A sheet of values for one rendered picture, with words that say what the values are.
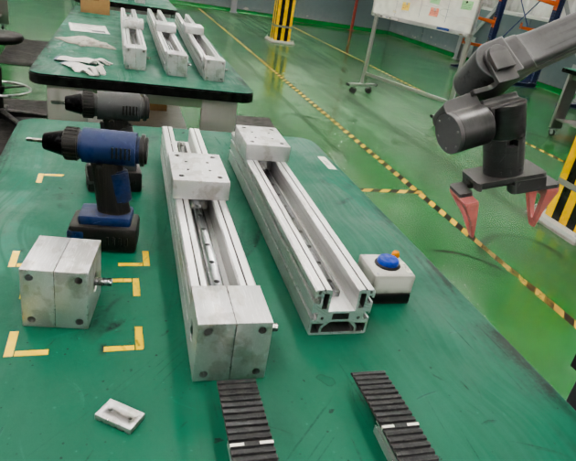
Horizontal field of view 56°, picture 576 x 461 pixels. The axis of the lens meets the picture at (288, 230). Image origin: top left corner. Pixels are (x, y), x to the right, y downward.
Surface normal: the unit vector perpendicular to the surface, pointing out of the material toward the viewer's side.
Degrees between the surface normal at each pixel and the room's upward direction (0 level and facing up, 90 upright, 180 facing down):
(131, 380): 0
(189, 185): 90
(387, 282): 90
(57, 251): 0
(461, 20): 90
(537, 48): 45
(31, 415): 0
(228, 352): 90
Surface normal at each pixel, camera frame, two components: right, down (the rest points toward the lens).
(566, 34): 0.22, -0.25
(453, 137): -0.91, 0.29
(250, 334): 0.25, 0.46
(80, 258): 0.15, -0.89
